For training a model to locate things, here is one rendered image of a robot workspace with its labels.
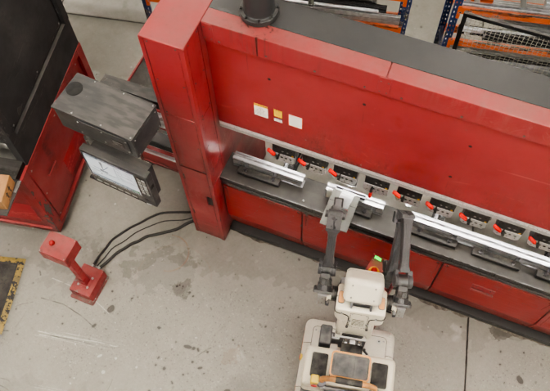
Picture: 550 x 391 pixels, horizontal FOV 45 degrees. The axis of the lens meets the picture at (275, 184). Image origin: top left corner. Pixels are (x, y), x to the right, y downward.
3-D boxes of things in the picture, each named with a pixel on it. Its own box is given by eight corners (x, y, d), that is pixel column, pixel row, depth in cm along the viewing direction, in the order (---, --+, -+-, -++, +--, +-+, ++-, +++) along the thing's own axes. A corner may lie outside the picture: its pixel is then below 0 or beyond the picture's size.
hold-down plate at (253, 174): (236, 173, 448) (236, 171, 445) (240, 167, 450) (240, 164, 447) (277, 187, 442) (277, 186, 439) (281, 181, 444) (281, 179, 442)
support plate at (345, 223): (319, 223, 416) (319, 222, 416) (333, 189, 428) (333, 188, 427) (346, 232, 413) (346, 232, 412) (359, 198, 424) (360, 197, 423)
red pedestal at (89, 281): (69, 296, 501) (32, 254, 428) (86, 267, 511) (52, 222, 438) (92, 306, 497) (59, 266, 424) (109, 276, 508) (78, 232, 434)
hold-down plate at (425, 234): (408, 233, 424) (409, 231, 422) (411, 226, 427) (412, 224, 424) (454, 249, 418) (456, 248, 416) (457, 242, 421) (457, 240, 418)
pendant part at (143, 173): (94, 179, 406) (78, 149, 374) (105, 164, 411) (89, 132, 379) (157, 208, 396) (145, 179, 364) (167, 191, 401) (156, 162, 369)
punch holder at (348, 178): (331, 177, 410) (333, 164, 396) (336, 167, 414) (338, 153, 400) (354, 186, 408) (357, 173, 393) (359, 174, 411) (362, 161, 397)
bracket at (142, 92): (87, 111, 383) (83, 105, 376) (107, 79, 393) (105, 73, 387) (149, 132, 375) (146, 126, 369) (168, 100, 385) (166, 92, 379)
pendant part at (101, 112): (91, 182, 421) (48, 105, 346) (112, 152, 431) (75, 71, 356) (160, 213, 410) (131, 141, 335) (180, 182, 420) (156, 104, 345)
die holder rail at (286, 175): (233, 164, 451) (232, 157, 443) (236, 157, 454) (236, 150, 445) (302, 188, 441) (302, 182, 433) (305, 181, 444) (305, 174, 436)
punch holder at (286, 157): (272, 158, 418) (272, 144, 404) (277, 147, 422) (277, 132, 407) (294, 165, 415) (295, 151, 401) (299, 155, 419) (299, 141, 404)
